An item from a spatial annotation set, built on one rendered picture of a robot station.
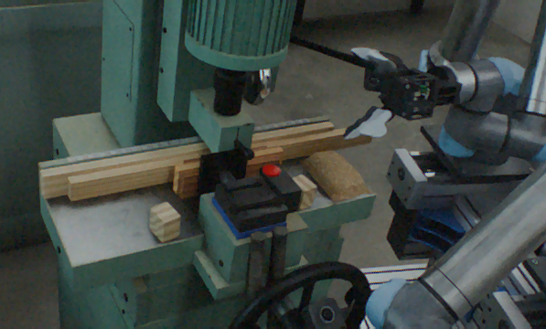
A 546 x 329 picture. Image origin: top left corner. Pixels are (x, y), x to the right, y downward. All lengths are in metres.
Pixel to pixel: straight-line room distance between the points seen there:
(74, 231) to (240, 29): 0.43
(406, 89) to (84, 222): 0.58
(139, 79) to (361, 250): 1.46
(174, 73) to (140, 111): 0.16
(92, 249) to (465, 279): 0.58
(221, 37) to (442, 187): 0.81
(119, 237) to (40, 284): 1.20
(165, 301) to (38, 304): 1.07
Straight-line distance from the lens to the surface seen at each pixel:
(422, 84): 1.16
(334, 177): 1.31
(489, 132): 1.33
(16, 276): 2.36
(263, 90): 1.35
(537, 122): 1.35
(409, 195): 1.68
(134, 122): 1.40
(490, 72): 1.28
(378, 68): 1.05
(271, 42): 1.10
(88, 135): 1.56
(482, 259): 0.90
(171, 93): 1.29
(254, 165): 1.26
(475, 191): 1.77
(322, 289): 1.46
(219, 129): 1.20
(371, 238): 2.67
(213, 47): 1.10
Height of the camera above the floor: 1.68
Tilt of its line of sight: 35 degrees down
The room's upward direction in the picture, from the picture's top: 11 degrees clockwise
